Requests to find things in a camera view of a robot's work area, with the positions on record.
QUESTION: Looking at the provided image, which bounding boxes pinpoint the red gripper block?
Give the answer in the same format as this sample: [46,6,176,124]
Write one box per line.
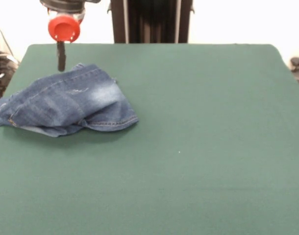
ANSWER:
[47,11,86,72]

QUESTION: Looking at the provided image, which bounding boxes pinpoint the blue denim jeans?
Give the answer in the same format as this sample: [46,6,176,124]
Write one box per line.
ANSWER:
[0,63,140,138]

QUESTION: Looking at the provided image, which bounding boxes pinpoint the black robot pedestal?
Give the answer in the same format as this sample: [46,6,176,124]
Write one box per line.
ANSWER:
[107,0,196,44]

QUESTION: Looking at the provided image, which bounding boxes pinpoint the thin grey cable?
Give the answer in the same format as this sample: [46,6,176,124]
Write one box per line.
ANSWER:
[0,20,19,66]

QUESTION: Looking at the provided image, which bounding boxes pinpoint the dark green table cloth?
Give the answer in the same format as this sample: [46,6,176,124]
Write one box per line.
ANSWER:
[0,43,299,235]

